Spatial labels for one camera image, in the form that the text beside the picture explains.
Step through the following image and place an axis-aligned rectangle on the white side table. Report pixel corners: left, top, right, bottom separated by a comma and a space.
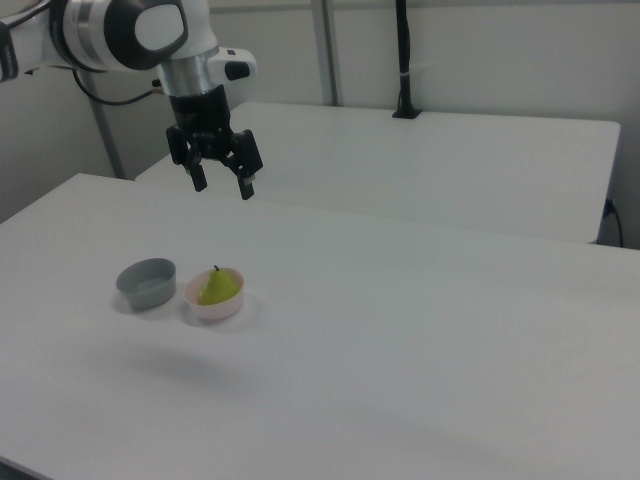
133, 101, 622, 246

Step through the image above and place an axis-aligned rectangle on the pink bowl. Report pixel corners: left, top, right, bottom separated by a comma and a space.
183, 267, 248, 322

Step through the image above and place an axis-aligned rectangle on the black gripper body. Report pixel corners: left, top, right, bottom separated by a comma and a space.
168, 83, 235, 162

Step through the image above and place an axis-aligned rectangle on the grey bowl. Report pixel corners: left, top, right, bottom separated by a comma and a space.
115, 257, 178, 312

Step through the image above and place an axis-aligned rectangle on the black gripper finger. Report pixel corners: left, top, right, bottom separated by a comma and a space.
221, 128, 265, 202
165, 124, 209, 193

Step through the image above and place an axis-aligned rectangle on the green pear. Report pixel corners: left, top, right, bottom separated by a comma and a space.
196, 264, 239, 307

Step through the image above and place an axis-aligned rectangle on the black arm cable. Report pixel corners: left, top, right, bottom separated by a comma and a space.
71, 67, 166, 107

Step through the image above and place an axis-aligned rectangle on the grey metal partition post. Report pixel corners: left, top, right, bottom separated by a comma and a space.
88, 93, 127, 180
309, 0, 345, 107

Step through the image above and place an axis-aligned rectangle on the black camera pole with base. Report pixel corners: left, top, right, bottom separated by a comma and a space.
391, 0, 425, 120

